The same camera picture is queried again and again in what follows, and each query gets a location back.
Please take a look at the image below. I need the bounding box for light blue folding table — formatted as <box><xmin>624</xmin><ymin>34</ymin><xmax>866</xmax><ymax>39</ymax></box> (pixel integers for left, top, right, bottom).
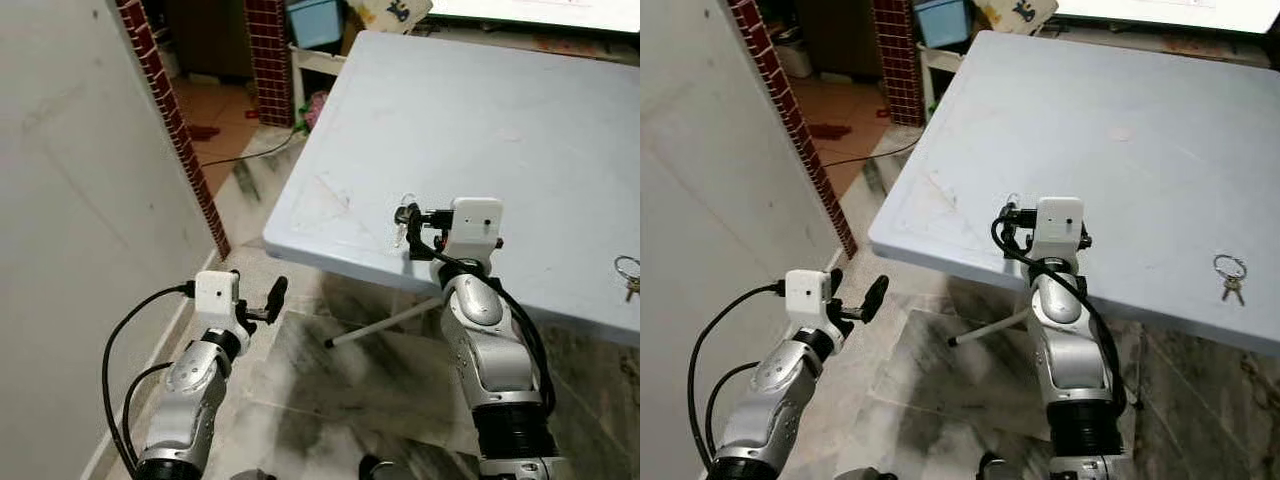
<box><xmin>263</xmin><ymin>30</ymin><xmax>641</xmax><ymax>348</ymax></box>
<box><xmin>868</xmin><ymin>30</ymin><xmax>1280</xmax><ymax>358</ymax></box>

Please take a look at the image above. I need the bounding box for grey metal table leg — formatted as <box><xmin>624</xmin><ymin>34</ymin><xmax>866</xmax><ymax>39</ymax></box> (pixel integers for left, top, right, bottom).
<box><xmin>325</xmin><ymin>295</ymin><xmax>448</xmax><ymax>349</ymax></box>
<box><xmin>948</xmin><ymin>308</ymin><xmax>1036</xmax><ymax>348</ymax></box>

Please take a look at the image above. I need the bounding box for white shelf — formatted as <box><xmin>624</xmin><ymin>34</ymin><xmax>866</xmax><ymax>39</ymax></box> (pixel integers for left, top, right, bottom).
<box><xmin>918</xmin><ymin>45</ymin><xmax>966</xmax><ymax>121</ymax></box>
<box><xmin>290</xmin><ymin>45</ymin><xmax>346</xmax><ymax>126</ymax></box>

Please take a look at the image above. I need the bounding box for red tiled pillar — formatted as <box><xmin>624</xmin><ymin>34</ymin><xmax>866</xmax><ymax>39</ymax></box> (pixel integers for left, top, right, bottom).
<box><xmin>245</xmin><ymin>0</ymin><xmax>294</xmax><ymax>128</ymax></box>
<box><xmin>872</xmin><ymin>0</ymin><xmax>923</xmax><ymax>128</ymax></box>

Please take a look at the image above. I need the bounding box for printed cardboard box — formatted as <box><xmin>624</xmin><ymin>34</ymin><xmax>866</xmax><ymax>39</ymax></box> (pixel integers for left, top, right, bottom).
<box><xmin>975</xmin><ymin>0</ymin><xmax>1059</xmax><ymax>36</ymax></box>
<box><xmin>345</xmin><ymin>0</ymin><xmax>433</xmax><ymax>39</ymax></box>

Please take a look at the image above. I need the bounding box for blue plastic bin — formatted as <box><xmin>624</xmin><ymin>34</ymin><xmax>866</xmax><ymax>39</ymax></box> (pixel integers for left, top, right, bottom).
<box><xmin>913</xmin><ymin>0</ymin><xmax>971</xmax><ymax>49</ymax></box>
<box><xmin>287</xmin><ymin>0</ymin><xmax>346</xmax><ymax>51</ymax></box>

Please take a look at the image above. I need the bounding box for white plastic container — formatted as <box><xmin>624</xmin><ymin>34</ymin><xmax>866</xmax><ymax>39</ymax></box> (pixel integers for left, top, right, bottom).
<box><xmin>775</xmin><ymin>40</ymin><xmax>813</xmax><ymax>79</ymax></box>

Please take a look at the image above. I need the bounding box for white board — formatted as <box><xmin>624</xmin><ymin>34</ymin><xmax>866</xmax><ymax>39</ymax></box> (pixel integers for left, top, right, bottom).
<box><xmin>1055</xmin><ymin>0</ymin><xmax>1280</xmax><ymax>36</ymax></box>
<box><xmin>430</xmin><ymin>0</ymin><xmax>641</xmax><ymax>34</ymax></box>

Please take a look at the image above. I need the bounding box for dark wooden cabinet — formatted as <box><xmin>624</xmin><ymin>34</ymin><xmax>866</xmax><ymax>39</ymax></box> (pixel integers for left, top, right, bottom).
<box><xmin>165</xmin><ymin>0</ymin><xmax>251</xmax><ymax>81</ymax></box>
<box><xmin>755</xmin><ymin>0</ymin><xmax>881</xmax><ymax>81</ymax></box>

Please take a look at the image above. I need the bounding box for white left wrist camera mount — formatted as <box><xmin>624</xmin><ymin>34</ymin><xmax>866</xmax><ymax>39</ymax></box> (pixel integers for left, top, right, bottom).
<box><xmin>785</xmin><ymin>268</ymin><xmax>834</xmax><ymax>327</ymax></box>
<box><xmin>194</xmin><ymin>270</ymin><xmax>240</xmax><ymax>324</ymax></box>

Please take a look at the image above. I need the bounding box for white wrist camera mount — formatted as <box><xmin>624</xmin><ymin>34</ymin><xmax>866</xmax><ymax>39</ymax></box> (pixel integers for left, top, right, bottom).
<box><xmin>785</xmin><ymin>268</ymin><xmax>834</xmax><ymax>327</ymax></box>
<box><xmin>1034</xmin><ymin>197</ymin><xmax>1087</xmax><ymax>271</ymax></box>
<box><xmin>194</xmin><ymin>270</ymin><xmax>240</xmax><ymax>324</ymax></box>
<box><xmin>447</xmin><ymin>197</ymin><xmax>504</xmax><ymax>273</ymax></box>

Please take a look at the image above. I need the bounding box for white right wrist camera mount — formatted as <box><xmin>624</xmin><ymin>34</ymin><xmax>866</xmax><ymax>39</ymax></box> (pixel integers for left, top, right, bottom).
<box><xmin>447</xmin><ymin>197</ymin><xmax>504</xmax><ymax>273</ymax></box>
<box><xmin>1034</xmin><ymin>197</ymin><xmax>1087</xmax><ymax>271</ymax></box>

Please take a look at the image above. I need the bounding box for black floor cable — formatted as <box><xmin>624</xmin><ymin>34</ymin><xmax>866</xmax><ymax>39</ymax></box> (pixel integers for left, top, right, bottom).
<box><xmin>820</xmin><ymin>135</ymin><xmax>921</xmax><ymax>168</ymax></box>
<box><xmin>195</xmin><ymin>125</ymin><xmax>304</xmax><ymax>168</ymax></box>

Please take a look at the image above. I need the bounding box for red tiled wall edge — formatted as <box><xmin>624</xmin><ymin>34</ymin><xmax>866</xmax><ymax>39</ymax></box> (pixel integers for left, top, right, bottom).
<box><xmin>115</xmin><ymin>0</ymin><xmax>231</xmax><ymax>261</ymax></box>

